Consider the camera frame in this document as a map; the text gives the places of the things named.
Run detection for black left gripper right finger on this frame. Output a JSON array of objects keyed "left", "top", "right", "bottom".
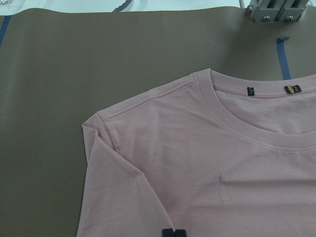
[{"left": 174, "top": 229, "right": 186, "bottom": 237}]

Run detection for brown paper table cover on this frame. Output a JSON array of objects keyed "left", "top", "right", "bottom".
[{"left": 0, "top": 6, "right": 316, "bottom": 237}]

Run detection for pink t-shirt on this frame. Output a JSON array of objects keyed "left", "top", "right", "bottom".
[{"left": 77, "top": 69, "right": 316, "bottom": 237}]

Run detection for aluminium frame post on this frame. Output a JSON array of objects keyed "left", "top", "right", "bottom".
[{"left": 246, "top": 0, "right": 309, "bottom": 22}]

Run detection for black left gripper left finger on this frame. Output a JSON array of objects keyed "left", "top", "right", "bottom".
[{"left": 162, "top": 229, "right": 174, "bottom": 237}]

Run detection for blue tape grid lines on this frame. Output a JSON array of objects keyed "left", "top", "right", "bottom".
[{"left": 0, "top": 15, "right": 291, "bottom": 80}]

